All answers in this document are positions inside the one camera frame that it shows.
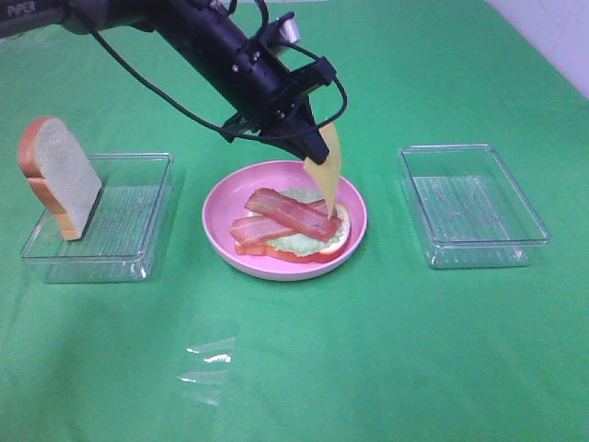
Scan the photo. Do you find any right clear plastic tray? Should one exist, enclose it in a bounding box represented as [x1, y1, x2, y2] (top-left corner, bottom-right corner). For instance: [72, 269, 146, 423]
[399, 144, 550, 269]

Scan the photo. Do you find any clear plastic tray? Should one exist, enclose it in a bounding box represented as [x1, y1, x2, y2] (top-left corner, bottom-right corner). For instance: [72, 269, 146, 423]
[21, 153, 175, 284]
[399, 144, 550, 269]

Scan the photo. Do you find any green tablecloth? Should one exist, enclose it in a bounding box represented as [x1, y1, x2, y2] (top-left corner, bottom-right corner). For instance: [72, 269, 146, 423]
[1, 1, 588, 441]

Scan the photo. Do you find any green lettuce leaf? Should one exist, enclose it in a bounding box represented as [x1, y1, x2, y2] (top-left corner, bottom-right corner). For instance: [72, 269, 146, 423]
[250, 187, 349, 258]

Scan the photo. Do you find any clear tape patch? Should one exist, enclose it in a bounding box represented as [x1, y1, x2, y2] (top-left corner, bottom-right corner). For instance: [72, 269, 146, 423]
[175, 320, 239, 407]

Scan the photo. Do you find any left clear plastic tray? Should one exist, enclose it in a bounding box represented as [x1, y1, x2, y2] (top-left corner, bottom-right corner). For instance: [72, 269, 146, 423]
[21, 153, 175, 284]

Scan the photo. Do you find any yellow cheese slice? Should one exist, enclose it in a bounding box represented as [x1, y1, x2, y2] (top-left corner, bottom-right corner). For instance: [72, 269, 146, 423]
[303, 122, 342, 218]

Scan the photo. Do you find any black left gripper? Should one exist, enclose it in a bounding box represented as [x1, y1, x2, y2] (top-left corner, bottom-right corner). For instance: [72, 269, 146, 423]
[220, 39, 335, 165]

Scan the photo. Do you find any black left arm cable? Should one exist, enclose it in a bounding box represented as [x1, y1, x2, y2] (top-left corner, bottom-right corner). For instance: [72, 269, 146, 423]
[89, 0, 349, 142]

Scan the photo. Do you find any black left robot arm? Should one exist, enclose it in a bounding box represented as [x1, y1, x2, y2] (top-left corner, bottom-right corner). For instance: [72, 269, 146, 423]
[1, 1, 338, 165]

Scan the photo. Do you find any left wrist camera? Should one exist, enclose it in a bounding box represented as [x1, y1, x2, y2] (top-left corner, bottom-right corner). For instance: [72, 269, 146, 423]
[271, 12, 301, 44]

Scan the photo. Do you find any bread slice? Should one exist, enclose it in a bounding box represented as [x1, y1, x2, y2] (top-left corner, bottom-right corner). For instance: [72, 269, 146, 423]
[229, 188, 352, 263]
[17, 116, 102, 240]

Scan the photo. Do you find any bacon strip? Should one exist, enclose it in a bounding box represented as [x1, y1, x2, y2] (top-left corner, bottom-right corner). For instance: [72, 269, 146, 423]
[228, 200, 342, 246]
[245, 188, 342, 241]

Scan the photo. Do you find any pink round plate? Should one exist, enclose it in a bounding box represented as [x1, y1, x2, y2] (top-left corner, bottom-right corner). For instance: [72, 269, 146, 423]
[202, 160, 368, 281]

